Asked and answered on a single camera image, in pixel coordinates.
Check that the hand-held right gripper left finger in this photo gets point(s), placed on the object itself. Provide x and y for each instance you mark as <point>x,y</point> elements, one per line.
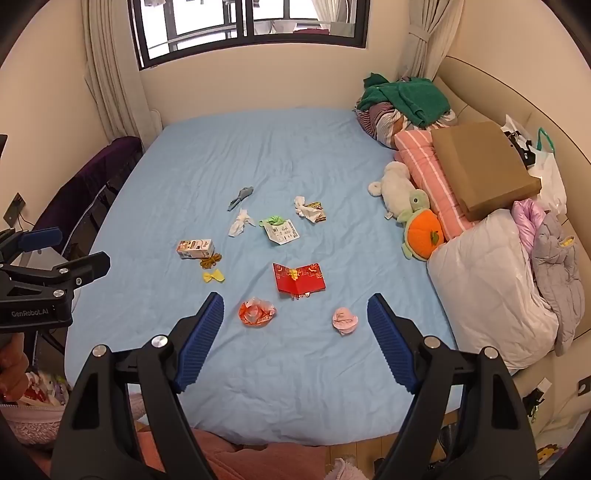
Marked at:
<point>203,341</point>

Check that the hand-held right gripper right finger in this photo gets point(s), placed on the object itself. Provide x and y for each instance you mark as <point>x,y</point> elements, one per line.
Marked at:
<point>390,346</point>

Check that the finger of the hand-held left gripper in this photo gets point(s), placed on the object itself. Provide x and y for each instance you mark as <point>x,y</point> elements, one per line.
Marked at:
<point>44,239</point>
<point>92,265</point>

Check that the pink tissue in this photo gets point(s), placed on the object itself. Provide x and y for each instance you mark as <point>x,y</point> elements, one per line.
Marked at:
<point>345,321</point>

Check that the orange white wrapper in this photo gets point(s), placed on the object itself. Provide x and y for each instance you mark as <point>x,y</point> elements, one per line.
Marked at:
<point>256,314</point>

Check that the yellow ribbon bow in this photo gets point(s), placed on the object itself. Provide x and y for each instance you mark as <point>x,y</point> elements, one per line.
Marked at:
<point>214,276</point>

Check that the brown ribbon bow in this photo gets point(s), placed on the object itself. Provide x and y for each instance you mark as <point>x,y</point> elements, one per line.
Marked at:
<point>210,262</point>

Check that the small drink carton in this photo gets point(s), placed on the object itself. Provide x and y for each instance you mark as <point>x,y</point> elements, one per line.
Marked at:
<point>196,248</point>

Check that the white tissue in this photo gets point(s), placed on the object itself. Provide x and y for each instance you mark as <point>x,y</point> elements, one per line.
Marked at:
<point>240,224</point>
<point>301,205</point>

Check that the green white label packet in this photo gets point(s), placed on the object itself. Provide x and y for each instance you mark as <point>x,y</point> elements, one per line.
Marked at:
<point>281,230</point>

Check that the yellow snack wrapper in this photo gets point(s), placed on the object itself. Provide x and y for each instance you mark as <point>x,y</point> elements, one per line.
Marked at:
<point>316,213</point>

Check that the grey wrapper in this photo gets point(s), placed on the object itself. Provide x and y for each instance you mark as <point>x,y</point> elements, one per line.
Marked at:
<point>243,192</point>

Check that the person's left hand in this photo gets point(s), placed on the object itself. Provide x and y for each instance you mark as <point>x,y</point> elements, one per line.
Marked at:
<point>14,369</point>

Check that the purple velvet cover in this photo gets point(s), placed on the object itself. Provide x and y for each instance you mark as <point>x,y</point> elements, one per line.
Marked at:
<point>115,152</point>

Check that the green orange turtle plush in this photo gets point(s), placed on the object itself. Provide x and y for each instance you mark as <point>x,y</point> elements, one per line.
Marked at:
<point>422,235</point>

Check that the white duvet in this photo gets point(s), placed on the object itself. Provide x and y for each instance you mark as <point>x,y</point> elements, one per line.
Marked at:
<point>485,277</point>

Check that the pink fleece clothing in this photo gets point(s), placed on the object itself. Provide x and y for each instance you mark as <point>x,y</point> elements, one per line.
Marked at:
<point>258,461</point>

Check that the white plush toy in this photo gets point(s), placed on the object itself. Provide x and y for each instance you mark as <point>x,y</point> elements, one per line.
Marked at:
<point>397,184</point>

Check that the grey puffer jacket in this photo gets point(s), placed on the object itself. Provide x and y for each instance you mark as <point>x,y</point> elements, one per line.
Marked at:
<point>558,277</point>

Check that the beige curtain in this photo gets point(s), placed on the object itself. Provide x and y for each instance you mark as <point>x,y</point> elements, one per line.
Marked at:
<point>111,69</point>
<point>429,32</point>

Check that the pink striped pillow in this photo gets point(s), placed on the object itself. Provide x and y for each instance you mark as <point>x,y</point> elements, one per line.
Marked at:
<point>425,166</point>

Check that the lilac puffer jacket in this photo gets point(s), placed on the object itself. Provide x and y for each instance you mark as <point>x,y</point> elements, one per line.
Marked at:
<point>528,217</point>

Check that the brown cardboard box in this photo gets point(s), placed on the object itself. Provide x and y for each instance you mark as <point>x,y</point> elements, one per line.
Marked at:
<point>480,166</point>

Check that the light blue bed sheet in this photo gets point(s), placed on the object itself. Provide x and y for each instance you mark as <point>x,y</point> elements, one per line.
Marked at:
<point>277,152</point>

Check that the white plastic bag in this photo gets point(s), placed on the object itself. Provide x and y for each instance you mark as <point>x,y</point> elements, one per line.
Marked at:
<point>549,180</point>

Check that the black plastic hangers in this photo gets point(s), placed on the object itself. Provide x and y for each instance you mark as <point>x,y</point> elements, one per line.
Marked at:
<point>519,143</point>

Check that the green sweater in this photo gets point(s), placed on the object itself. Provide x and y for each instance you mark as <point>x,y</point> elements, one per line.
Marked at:
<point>415,99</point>

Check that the dark framed window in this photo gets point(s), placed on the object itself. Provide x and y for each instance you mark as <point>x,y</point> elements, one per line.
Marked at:
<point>207,18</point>

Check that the beige padded headboard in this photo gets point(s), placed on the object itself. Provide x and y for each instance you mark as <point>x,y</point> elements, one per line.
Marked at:
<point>508,92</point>

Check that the dark wall socket plate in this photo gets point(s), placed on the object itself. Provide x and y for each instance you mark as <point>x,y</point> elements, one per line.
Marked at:
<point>584,386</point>
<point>14,207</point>

